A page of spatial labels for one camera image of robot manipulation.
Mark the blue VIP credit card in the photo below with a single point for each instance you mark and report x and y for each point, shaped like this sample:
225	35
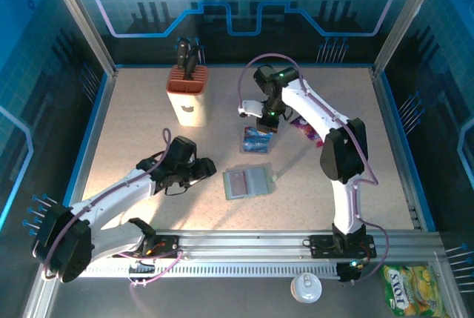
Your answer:
256	145

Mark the clear acrylic card stand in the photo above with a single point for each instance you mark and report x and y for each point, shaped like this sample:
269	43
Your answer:
255	152

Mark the green card holder wallet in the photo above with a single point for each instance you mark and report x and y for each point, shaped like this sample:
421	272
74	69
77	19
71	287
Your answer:
255	181

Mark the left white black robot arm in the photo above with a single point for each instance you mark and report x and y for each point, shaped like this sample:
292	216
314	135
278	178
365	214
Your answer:
66	247

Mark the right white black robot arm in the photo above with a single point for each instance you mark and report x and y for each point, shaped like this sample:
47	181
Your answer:
344	151

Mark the maroon credit card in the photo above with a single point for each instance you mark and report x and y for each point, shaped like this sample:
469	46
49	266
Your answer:
237	184

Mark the purple candy bag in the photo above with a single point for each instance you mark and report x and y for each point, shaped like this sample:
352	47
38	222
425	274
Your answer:
313	135

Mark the cream knife block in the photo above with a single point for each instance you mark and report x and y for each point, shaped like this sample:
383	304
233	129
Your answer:
189	106

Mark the black electronics box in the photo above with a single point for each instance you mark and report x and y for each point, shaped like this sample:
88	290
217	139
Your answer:
350	273

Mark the yellow green candy bag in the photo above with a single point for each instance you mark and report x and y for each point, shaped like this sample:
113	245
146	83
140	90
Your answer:
413	290

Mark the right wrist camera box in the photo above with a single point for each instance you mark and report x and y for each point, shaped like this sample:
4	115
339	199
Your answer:
252	108

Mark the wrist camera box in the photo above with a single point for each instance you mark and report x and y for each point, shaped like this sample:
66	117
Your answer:
252	108
182	149

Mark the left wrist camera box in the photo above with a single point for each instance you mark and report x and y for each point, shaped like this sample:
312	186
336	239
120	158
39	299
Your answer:
182	149

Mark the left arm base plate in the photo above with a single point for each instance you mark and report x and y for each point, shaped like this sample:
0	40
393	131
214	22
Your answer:
166	245

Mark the aluminium frame rail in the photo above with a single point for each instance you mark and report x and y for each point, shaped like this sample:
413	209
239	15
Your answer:
240	242

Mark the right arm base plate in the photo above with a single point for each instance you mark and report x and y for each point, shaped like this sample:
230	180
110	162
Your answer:
322	245

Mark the aluminium frame post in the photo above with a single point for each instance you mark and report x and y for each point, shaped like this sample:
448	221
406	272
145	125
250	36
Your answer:
83	18
406	18

